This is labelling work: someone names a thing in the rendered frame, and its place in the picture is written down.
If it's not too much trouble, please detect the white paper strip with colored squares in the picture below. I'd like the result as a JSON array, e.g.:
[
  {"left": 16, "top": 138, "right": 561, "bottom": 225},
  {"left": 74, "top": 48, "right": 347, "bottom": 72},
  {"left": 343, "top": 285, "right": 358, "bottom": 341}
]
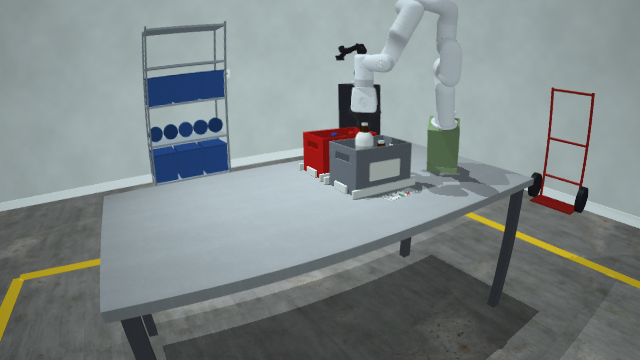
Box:
[{"left": 382, "top": 188, "right": 417, "bottom": 201}]

